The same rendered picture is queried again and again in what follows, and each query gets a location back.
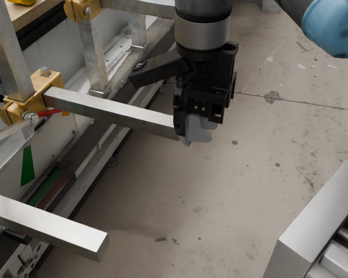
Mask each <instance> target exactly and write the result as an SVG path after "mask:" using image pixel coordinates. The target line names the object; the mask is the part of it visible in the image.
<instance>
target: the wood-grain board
mask: <svg viewBox="0 0 348 278"><path fill-rule="evenodd" d="M4 1H5V3H6V6H7V9H8V13H9V16H10V19H11V21H12V24H13V27H14V30H15V32H17V31H18V30H20V29H21V28H23V27H24V26H26V25H27V24H29V23H30V22H32V21H33V20H35V19H36V18H38V17H39V16H41V15H42V14H44V13H45V12H47V11H48V10H49V9H51V8H52V7H54V6H56V5H57V4H59V3H60V2H62V1H61V0H36V1H35V3H33V4H32V5H29V6H27V5H23V4H18V3H12V2H9V1H6V0H4Z"/></svg>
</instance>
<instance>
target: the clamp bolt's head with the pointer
mask: <svg viewBox="0 0 348 278"><path fill-rule="evenodd" d="M62 111H63V110H59V109H51V110H47V111H42V112H39V113H37V114H38V116H39V118H40V117H43V116H48V115H51V114H56V113H59V112H62ZM29 112H30V111H26V112H25V113H24V114H23V116H22V120H24V119H25V117H26V115H27V113H29ZM38 116H37V115H33V116H32V117H31V124H33V125H35V124H36V123H37V122H38Z"/></svg>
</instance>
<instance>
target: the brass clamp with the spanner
mask: <svg viewBox="0 0 348 278"><path fill-rule="evenodd" d="M40 69H41V68H40ZM40 69H38V70H37V71H36V72H35V73H34V74H32V75H31V76H30V77H31V81H32V83H33V86H34V89H35V92H34V93H33V94H32V95H31V96H30V97H29V98H28V99H26V100H25V101H24V102H23V101H18V100H15V99H11V98H8V96H6V97H5V98H4V99H3V102H4V106H3V107H1V108H0V117H1V119H2V120H3V122H4V123H5V124H7V125H8V126H10V125H12V124H15V123H16V122H19V121H21V120H22V116H23V114H24V113H25V112H26V111H30V112H31V111H32V112H35V113H39V112H42V111H47V110H48V109H49V108H50V107H48V106H46V104H45V100H44V97H43V94H44V93H45V92H46V91H47V90H48V89H49V88H50V87H51V86H53V87H58V88H62V89H64V84H63V81H62V78H61V73H60V72H55V71H51V75H49V76H47V77H43V76H41V75H40V73H41V72H40Z"/></svg>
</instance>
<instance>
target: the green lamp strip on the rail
mask: <svg viewBox="0 0 348 278"><path fill-rule="evenodd" d="M63 172H64V170H62V169H59V168H57V170H56V171H54V173H53V174H52V175H51V177H50V178H49V179H48V180H47V181H46V183H45V184H44V185H43V186H42V187H41V189H40V190H39V191H38V192H37V193H36V195H35V196H34V197H33V198H32V199H31V201H30V202H29V203H28V205H29V206H32V207H36V206H37V205H38V203H39V202H40V201H41V199H42V198H43V197H44V196H45V195H46V193H47V192H48V191H49V190H50V188H51V187H52V186H53V185H54V184H55V182H56V181H57V180H58V178H59V177H60V176H61V174H62V173H63ZM7 230H9V231H11V232H14V233H15V232H16V231H14V230H12V229H9V228H8V229H7Z"/></svg>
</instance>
